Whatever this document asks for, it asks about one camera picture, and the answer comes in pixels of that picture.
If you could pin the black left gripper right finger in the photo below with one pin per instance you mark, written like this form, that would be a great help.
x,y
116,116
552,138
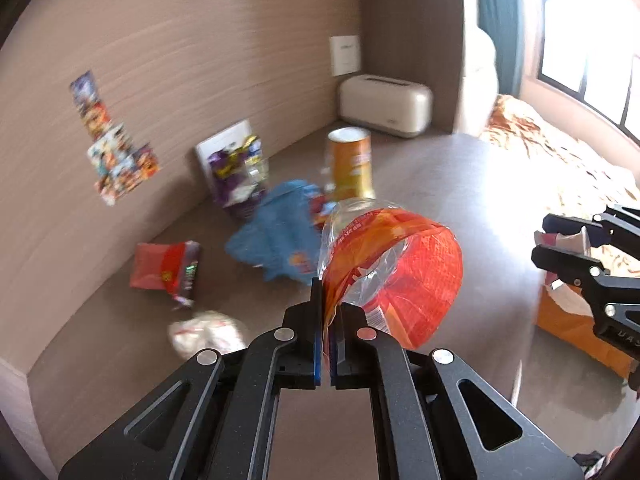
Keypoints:
x,y
433,416

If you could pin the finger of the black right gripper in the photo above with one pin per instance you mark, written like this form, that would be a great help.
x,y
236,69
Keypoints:
x,y
617,226
614,303

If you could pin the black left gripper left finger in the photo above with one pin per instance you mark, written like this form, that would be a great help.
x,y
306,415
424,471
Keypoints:
x,y
213,418

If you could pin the white pink yogurt cup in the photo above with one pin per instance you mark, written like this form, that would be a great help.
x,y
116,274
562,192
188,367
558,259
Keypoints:
x,y
562,252

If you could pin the orange clear plastic snack bag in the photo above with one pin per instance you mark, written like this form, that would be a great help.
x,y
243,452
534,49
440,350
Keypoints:
x,y
402,269

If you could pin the orange bed cover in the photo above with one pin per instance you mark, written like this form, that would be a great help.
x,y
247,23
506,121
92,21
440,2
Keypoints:
x,y
577,182

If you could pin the crumpled white paper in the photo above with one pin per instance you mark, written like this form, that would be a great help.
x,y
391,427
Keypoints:
x,y
206,330

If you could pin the red snack wrapper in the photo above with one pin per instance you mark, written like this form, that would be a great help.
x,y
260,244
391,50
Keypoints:
x,y
168,267

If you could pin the blue snack bag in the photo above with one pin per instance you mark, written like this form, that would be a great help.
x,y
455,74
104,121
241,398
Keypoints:
x,y
282,237

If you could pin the white pillow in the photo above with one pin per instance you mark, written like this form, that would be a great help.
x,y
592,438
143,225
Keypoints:
x,y
479,83

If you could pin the purple snack bag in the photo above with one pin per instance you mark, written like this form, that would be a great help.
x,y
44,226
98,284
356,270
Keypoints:
x,y
239,174

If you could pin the cream toaster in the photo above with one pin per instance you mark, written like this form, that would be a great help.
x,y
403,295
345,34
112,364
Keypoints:
x,y
398,107

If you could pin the teal curtain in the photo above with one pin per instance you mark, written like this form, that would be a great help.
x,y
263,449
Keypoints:
x,y
503,22

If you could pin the orange chip can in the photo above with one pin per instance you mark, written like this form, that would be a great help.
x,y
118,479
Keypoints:
x,y
348,158

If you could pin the window frame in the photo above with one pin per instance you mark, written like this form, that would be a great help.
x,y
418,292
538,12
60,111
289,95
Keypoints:
x,y
589,51

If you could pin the colourful wall stickers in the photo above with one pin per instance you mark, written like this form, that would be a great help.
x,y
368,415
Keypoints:
x,y
120,165

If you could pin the white wall outlet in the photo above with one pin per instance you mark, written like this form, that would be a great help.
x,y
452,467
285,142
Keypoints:
x,y
345,55

